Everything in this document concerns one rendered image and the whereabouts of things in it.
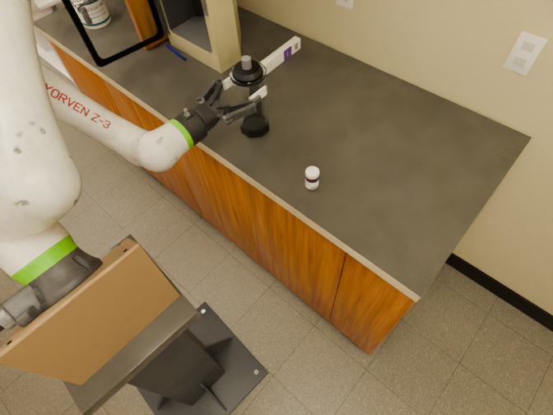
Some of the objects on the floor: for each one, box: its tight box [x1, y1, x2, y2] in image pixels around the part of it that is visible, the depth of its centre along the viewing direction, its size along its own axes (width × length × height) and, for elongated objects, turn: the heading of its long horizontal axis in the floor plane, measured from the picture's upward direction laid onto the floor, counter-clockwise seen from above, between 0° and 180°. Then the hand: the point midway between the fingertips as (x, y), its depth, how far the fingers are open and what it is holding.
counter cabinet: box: [49, 40, 415, 356], centre depth 184 cm, size 67×205×90 cm, turn 50°
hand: (248, 85), depth 109 cm, fingers open, 11 cm apart
